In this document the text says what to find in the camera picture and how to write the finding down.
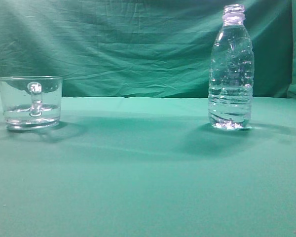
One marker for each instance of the green table cloth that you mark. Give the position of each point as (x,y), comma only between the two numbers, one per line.
(147,167)

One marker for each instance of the clear plastic water bottle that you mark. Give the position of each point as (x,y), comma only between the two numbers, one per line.
(232,71)

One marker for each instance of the clear glass mug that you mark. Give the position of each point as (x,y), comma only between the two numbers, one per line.
(31,102)

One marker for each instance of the green backdrop cloth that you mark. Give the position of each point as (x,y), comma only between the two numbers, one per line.
(150,48)

